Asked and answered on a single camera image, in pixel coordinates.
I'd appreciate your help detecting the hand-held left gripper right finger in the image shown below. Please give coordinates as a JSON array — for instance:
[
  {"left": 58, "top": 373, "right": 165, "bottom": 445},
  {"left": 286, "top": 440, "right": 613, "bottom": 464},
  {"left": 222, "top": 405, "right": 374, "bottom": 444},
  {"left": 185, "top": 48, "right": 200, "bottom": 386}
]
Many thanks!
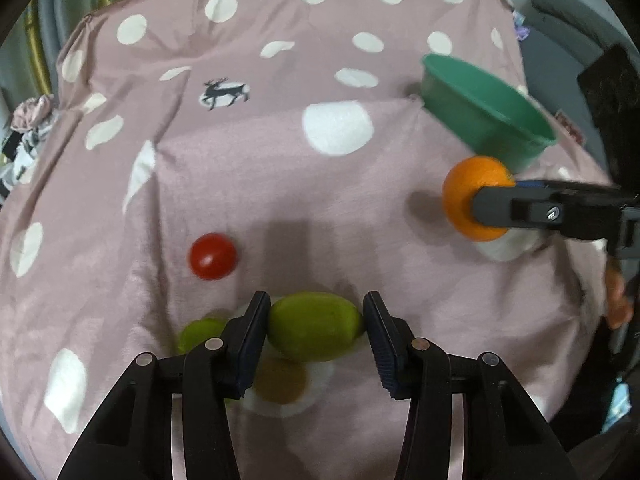
[{"left": 362, "top": 290, "right": 568, "bottom": 480}]

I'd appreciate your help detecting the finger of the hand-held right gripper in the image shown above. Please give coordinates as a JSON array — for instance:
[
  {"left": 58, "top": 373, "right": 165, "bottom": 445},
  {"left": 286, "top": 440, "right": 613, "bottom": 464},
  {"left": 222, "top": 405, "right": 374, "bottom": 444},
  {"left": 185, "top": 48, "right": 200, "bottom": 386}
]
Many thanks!
[
  {"left": 511, "top": 178, "right": 626, "bottom": 197},
  {"left": 465, "top": 186, "right": 626, "bottom": 243}
]

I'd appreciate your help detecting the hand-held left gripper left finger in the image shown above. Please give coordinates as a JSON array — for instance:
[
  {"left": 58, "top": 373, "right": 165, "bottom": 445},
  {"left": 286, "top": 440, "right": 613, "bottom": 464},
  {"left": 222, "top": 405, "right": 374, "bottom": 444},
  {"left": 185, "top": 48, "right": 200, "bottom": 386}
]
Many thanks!
[{"left": 57, "top": 290, "right": 273, "bottom": 480}]

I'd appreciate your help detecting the orange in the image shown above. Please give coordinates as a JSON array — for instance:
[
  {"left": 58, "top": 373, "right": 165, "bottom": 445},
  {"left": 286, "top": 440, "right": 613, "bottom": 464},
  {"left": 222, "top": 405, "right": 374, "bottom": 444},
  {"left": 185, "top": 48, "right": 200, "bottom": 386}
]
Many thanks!
[{"left": 442, "top": 156, "right": 516, "bottom": 241}]

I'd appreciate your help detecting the large green fruit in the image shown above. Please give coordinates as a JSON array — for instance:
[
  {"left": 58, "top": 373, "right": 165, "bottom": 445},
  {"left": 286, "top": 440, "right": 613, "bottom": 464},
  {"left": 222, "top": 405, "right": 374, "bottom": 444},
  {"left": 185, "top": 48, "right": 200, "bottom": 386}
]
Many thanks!
[{"left": 267, "top": 292, "right": 365, "bottom": 363}]

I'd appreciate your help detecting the green plastic bowl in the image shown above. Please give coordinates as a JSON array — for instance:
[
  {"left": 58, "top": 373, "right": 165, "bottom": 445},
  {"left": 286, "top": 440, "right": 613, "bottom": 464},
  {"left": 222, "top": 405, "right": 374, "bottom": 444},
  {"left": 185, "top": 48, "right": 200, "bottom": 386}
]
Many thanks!
[{"left": 420, "top": 53, "right": 557, "bottom": 173}]

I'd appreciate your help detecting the person's right hand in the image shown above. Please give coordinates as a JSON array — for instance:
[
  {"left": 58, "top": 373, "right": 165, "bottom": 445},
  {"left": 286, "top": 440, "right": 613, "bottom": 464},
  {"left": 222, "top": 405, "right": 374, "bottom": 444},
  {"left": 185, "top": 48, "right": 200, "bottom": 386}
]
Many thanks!
[{"left": 602, "top": 265, "right": 634, "bottom": 331}]

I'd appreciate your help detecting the small green fruit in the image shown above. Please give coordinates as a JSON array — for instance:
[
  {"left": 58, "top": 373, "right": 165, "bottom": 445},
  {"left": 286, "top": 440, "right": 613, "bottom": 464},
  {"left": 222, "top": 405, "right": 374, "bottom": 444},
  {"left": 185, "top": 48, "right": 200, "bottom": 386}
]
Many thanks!
[{"left": 176, "top": 317, "right": 228, "bottom": 356}]

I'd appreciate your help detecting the small red tomato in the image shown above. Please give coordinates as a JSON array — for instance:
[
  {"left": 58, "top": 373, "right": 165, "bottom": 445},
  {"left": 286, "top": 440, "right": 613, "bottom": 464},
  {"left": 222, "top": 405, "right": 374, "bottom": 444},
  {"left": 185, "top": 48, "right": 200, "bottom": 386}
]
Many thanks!
[{"left": 189, "top": 233, "right": 238, "bottom": 281}]

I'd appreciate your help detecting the grey sofa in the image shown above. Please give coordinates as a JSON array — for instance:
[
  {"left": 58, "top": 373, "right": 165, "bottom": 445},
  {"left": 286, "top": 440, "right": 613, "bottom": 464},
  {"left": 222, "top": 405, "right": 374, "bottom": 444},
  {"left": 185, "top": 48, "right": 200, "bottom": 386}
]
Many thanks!
[{"left": 520, "top": 0, "right": 640, "bottom": 111}]

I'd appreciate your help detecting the pink polka dot blanket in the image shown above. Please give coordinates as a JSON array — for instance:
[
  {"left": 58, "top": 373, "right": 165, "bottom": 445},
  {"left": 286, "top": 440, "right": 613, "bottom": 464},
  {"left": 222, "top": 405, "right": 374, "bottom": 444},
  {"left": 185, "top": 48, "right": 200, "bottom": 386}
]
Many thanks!
[{"left": 0, "top": 0, "right": 626, "bottom": 480}]

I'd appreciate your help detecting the pile of clothes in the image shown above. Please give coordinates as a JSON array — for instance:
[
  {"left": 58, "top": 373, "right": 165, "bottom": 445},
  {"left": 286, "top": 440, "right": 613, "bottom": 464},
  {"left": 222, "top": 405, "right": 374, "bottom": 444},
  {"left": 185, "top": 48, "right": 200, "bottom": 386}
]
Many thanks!
[{"left": 0, "top": 95, "right": 61, "bottom": 201}]

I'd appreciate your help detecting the gold curtain strip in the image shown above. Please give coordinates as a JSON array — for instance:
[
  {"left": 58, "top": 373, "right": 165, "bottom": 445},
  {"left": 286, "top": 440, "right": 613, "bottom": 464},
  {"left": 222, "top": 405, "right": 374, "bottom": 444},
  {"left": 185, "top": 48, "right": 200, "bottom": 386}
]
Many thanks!
[{"left": 22, "top": 0, "right": 56, "bottom": 98}]

